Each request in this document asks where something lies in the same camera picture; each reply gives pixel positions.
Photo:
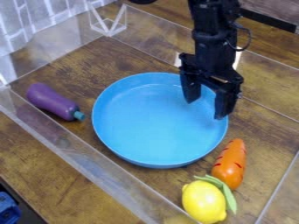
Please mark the orange toy carrot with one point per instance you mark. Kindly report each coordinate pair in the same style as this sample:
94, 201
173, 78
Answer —
227, 172

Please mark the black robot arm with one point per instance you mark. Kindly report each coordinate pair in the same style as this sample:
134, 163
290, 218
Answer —
214, 15

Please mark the purple toy eggplant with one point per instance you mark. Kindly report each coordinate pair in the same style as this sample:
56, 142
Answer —
44, 98

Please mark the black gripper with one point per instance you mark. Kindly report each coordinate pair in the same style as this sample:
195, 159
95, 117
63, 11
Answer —
209, 68

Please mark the yellow toy lemon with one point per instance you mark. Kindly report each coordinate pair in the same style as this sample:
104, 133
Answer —
203, 202

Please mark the blue round plate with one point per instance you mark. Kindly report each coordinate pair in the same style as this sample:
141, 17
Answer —
147, 124

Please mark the blue object at corner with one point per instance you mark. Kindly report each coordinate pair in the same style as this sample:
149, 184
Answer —
10, 210

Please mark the clear acrylic enclosure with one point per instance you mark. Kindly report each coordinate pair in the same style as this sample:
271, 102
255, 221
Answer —
63, 171

